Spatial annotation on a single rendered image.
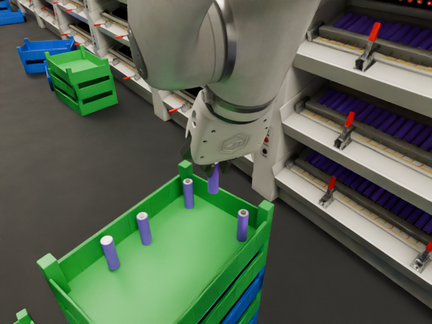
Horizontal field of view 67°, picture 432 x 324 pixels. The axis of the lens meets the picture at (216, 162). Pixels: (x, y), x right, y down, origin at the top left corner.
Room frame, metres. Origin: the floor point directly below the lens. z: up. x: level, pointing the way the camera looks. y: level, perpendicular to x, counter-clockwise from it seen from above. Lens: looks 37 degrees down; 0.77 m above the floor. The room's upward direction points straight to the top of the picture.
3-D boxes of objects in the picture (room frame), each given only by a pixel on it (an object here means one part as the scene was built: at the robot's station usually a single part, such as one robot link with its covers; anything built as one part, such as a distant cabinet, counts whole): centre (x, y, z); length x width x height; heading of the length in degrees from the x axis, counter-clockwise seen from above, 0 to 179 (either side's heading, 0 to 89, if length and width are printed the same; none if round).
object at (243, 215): (0.38, -0.05, 0.36); 0.02 x 0.02 x 0.06
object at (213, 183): (0.41, 0.00, 0.43); 0.02 x 0.02 x 0.06
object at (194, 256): (0.33, 0.08, 0.36); 0.30 x 0.20 x 0.08; 142
